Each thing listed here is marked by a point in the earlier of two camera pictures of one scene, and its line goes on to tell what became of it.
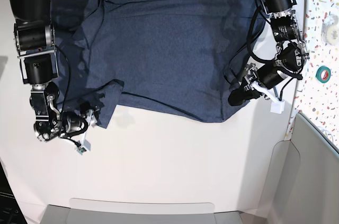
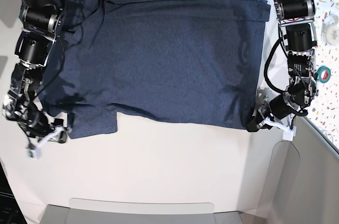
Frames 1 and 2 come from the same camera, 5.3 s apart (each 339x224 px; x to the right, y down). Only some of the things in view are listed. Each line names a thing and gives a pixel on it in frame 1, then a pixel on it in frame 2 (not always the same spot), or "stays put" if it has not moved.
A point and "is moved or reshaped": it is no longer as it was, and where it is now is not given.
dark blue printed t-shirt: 179,52 is moved or reshaped
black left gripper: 75,123 → 36,124
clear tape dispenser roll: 330,30 stays put
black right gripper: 267,76 → 280,107
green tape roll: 318,75 stays put
